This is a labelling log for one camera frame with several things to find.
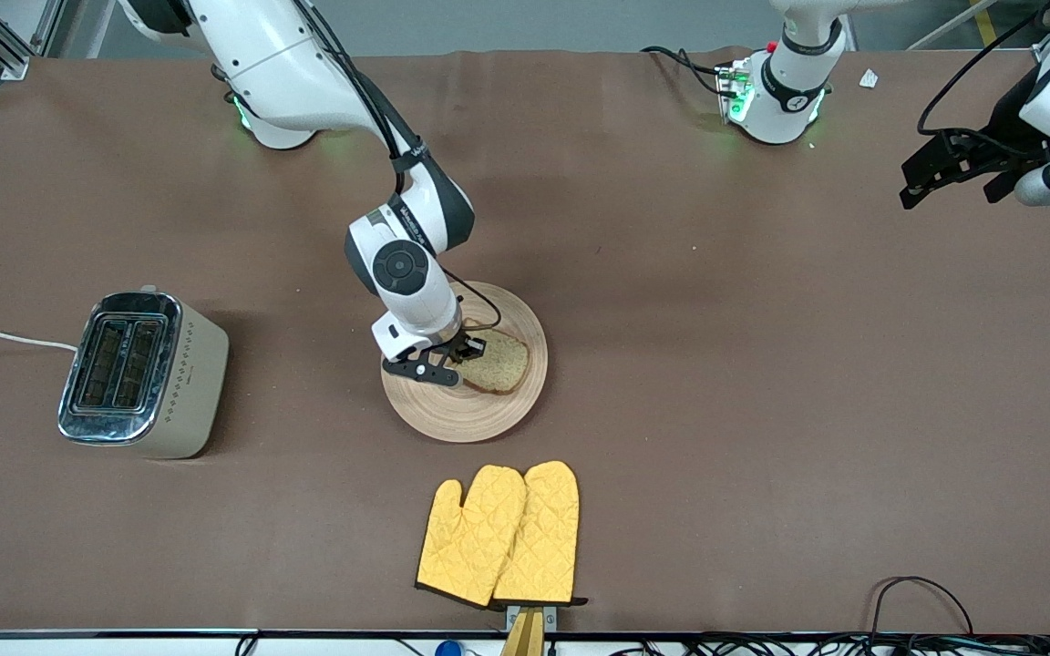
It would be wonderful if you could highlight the beige chrome two-slot toaster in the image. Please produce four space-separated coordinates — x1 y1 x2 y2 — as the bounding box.
57 290 231 460

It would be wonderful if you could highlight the yellow quilted oven mitt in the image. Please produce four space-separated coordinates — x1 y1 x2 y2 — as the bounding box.
416 465 528 610
493 460 588 608

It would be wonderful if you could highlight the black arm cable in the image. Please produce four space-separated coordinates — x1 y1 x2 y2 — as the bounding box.
917 0 1050 156
302 0 503 333

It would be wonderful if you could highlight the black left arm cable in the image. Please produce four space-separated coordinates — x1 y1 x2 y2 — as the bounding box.
917 0 1050 156

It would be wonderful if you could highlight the black looped cable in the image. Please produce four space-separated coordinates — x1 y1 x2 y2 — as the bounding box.
870 576 974 636

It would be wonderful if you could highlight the brown bread slice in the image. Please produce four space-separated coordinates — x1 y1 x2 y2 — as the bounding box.
457 326 531 395

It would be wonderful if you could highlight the round wooden plate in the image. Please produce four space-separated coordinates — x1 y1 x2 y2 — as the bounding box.
380 281 549 445

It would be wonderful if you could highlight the black left base cable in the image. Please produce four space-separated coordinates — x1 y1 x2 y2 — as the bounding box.
642 46 728 97

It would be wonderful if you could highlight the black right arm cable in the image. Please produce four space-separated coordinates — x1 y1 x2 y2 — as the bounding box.
302 0 503 333

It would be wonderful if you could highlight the black cable bundle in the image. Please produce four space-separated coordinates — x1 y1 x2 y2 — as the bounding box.
616 633 1050 656

